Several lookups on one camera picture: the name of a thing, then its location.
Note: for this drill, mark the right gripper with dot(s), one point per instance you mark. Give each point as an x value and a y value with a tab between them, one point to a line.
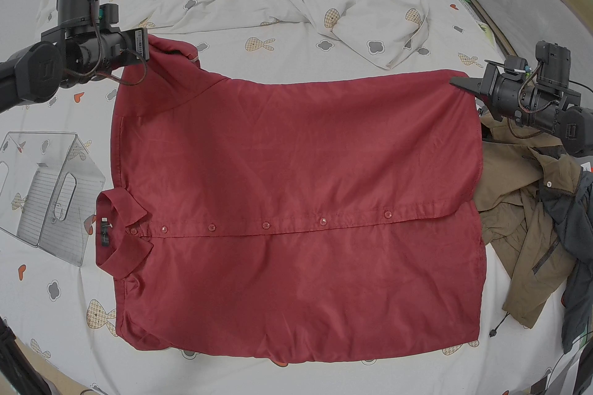
505	94

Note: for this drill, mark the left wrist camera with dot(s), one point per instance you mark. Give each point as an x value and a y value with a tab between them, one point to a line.
109	16

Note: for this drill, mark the brown jacket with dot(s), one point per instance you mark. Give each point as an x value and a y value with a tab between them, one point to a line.
514	180

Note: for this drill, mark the dark grey garment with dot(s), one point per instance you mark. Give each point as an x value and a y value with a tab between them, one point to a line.
574	245

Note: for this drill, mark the red shirt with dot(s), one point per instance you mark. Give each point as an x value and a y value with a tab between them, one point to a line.
296	152

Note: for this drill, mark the clear plastic box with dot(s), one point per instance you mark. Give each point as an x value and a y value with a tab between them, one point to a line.
46	198

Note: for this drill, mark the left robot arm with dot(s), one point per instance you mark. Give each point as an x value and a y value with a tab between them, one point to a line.
32	69

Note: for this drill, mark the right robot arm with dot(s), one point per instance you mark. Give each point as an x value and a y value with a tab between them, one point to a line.
574	124

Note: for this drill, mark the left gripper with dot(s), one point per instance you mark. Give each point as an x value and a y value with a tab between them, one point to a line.
120	46

